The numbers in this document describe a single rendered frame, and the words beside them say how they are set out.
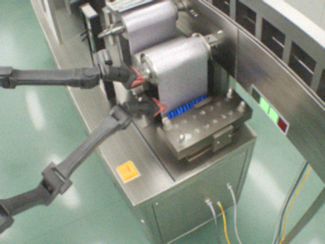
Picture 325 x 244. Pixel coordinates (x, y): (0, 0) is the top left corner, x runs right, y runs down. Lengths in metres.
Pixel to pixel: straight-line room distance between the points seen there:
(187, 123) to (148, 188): 0.32
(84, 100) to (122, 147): 0.38
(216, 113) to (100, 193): 1.29
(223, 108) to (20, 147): 2.00
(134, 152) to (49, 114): 1.68
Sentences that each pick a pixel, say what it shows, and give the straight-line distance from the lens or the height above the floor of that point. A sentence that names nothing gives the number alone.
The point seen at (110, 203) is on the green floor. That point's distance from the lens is 2.50.
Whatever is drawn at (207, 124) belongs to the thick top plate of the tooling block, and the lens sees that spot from 1.50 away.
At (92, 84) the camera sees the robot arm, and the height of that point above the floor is 1.35.
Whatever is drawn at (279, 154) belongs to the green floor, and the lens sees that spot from 2.72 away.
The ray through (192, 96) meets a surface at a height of 1.06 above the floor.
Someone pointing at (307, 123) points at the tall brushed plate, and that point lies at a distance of 1.22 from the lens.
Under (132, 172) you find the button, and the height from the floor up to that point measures 0.92.
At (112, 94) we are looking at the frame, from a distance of 1.80.
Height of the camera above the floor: 2.21
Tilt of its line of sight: 51 degrees down
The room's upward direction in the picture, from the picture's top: 7 degrees counter-clockwise
